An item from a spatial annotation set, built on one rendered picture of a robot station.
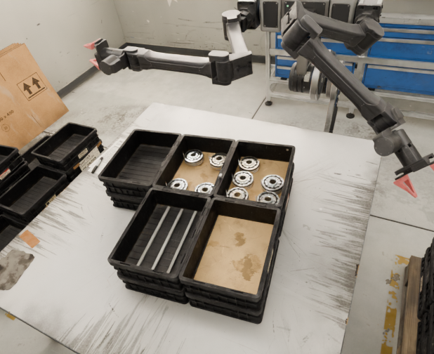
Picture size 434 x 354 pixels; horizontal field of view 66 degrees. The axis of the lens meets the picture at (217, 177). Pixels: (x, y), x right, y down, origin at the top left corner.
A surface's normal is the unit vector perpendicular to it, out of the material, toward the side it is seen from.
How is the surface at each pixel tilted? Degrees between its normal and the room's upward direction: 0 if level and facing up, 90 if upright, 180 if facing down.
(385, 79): 90
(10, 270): 0
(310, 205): 0
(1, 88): 80
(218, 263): 0
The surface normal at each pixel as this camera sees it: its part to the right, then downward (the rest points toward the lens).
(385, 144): -0.76, 0.27
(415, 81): -0.43, 0.67
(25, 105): 0.84, 0.05
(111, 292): -0.11, -0.70
